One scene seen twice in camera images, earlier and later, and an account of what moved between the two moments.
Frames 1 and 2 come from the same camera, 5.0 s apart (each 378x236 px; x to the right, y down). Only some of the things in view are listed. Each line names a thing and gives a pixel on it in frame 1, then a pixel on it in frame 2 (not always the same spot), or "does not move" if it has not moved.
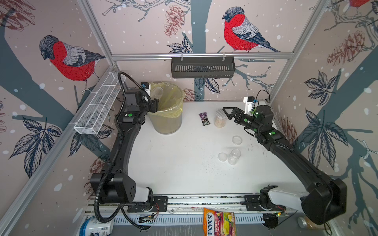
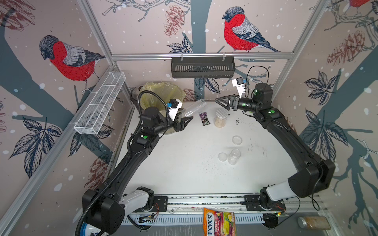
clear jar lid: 237,139 does not move
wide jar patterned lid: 220,118 does not move
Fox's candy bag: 216,223 does not move
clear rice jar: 156,93 → 199,106
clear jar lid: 222,157 does not move
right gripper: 235,113 → 232,104
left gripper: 154,104 → 181,125
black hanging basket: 203,67 does not move
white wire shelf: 99,101 does not move
